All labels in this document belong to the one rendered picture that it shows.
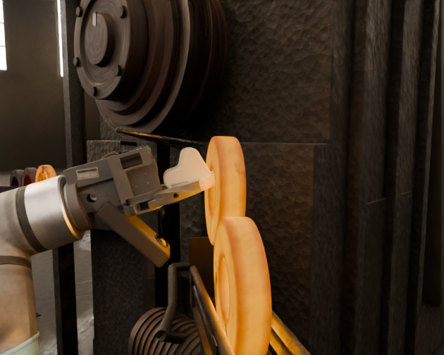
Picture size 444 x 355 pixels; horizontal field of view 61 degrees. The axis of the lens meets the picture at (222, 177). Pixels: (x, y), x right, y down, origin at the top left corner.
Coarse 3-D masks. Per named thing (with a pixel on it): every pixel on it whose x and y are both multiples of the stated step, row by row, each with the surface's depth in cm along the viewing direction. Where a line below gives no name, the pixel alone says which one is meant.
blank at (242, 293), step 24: (216, 240) 46; (240, 240) 37; (216, 264) 46; (240, 264) 35; (264, 264) 35; (216, 288) 46; (240, 288) 34; (264, 288) 35; (216, 312) 47; (240, 312) 34; (264, 312) 34; (240, 336) 34; (264, 336) 35
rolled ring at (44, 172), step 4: (40, 168) 152; (44, 168) 148; (48, 168) 148; (52, 168) 149; (40, 172) 152; (44, 172) 148; (48, 172) 147; (52, 172) 148; (36, 176) 156; (40, 176) 154; (44, 176) 156; (48, 176) 146; (52, 176) 147; (56, 176) 148; (36, 180) 157; (40, 180) 156
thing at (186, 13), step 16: (176, 0) 80; (192, 0) 81; (192, 16) 80; (192, 32) 79; (208, 32) 83; (192, 48) 81; (176, 64) 82; (192, 64) 82; (176, 80) 83; (192, 80) 84; (176, 96) 83; (192, 96) 87; (160, 112) 88; (176, 112) 89; (112, 128) 104; (128, 128) 98; (144, 128) 93; (160, 128) 93
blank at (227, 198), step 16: (224, 144) 49; (208, 160) 56; (224, 160) 47; (240, 160) 47; (224, 176) 46; (240, 176) 46; (208, 192) 56; (224, 192) 45; (240, 192) 46; (208, 208) 56; (224, 208) 46; (240, 208) 46; (208, 224) 56
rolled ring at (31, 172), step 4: (28, 168) 163; (32, 168) 163; (24, 172) 167; (28, 172) 162; (32, 172) 161; (36, 172) 162; (24, 176) 167; (28, 176) 167; (32, 176) 159; (24, 180) 168; (28, 180) 169; (32, 180) 159; (24, 184) 169; (28, 184) 170
